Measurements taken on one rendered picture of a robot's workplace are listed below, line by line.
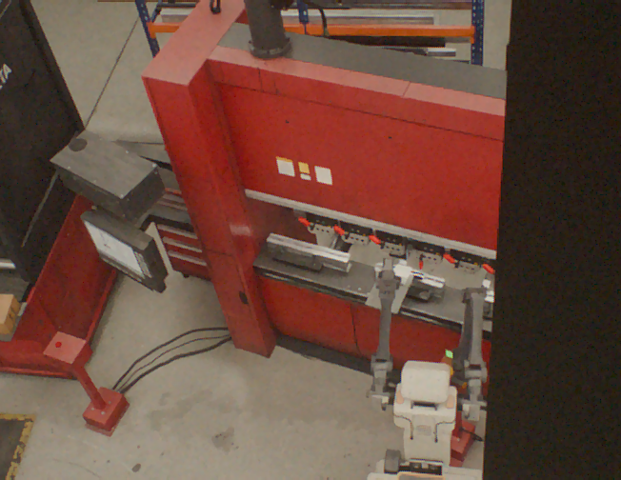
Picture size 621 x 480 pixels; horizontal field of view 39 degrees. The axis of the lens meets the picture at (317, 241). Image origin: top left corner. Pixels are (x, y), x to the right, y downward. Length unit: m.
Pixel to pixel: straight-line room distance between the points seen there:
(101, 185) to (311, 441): 2.12
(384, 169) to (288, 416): 1.96
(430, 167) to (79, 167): 1.65
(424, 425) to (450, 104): 1.45
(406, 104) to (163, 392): 2.79
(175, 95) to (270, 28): 0.54
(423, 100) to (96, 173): 1.58
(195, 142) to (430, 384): 1.59
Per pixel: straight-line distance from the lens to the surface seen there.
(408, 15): 5.62
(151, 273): 4.50
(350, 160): 4.21
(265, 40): 4.03
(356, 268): 4.98
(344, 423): 5.45
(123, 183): 4.19
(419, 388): 3.99
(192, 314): 6.07
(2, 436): 6.01
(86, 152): 4.41
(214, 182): 4.46
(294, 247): 5.00
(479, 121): 3.74
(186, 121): 4.22
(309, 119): 4.13
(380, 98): 3.84
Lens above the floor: 4.79
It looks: 50 degrees down
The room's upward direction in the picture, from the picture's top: 11 degrees counter-clockwise
